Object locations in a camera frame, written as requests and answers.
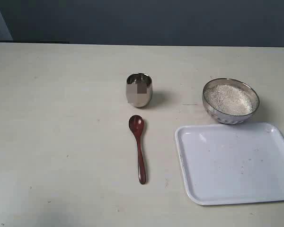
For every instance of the white plastic tray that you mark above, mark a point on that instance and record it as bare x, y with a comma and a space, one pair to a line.
232, 164

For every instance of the small steel cup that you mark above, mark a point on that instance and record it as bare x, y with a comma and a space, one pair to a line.
139, 90

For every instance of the dark red wooden spoon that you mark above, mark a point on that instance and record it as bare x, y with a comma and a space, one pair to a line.
136, 126

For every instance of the steel bowl of rice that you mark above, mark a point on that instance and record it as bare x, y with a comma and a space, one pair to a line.
229, 101

